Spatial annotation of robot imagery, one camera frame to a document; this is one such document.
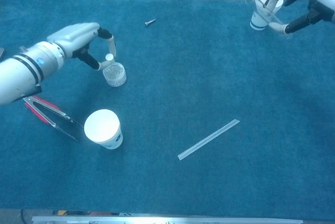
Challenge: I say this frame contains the white paper cup blue logo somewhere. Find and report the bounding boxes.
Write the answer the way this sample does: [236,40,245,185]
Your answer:
[84,108,124,150]

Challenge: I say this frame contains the clear glass stirring rod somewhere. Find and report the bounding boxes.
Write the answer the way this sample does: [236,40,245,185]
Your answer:
[177,118,240,161]

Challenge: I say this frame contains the white paper cup blue stripe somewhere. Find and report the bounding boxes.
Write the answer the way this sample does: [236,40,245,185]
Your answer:
[250,0,284,31]

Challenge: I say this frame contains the small clear round jar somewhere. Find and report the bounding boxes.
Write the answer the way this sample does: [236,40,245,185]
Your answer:
[102,61,128,87]

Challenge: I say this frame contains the teal felt table mat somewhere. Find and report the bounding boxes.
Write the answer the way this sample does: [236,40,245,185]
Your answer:
[0,0,335,213]

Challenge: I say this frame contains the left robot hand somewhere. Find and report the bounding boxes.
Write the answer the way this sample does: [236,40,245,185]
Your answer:
[46,21,117,71]

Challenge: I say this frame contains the clear glass test tube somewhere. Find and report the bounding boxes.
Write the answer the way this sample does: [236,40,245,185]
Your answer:
[245,0,285,26]

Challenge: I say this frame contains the metal tongs with red grips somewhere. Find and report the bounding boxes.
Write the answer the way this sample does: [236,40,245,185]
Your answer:
[23,95,84,143]

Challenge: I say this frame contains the aluminium frame rail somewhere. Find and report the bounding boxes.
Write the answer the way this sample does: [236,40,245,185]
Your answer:
[31,215,304,224]

